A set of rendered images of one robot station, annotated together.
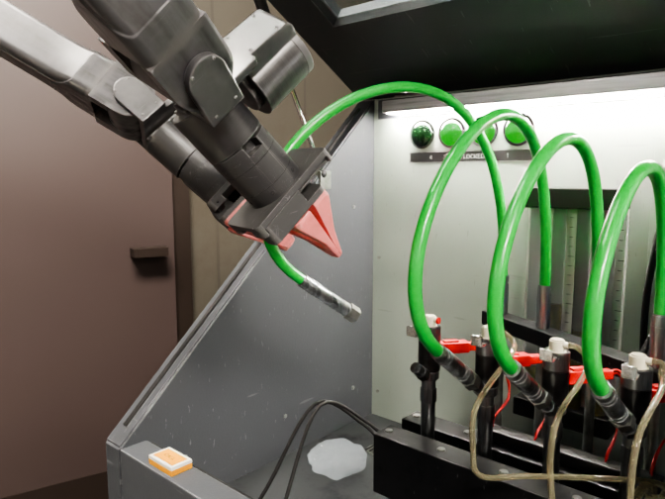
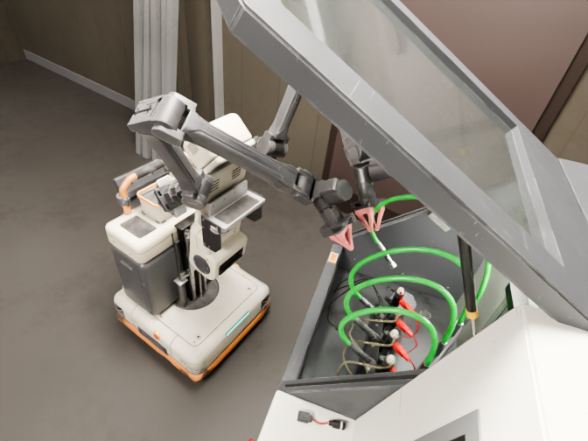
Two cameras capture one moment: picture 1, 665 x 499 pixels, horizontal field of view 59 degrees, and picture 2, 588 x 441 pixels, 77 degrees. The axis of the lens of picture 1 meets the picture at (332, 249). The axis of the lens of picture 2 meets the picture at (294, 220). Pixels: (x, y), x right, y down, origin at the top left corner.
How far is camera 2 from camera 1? 0.91 m
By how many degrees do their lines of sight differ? 64
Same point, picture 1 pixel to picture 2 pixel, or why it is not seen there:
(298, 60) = (337, 198)
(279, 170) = (328, 221)
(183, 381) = (360, 238)
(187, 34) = (290, 190)
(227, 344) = (383, 237)
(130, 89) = (353, 153)
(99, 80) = (348, 144)
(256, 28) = (327, 185)
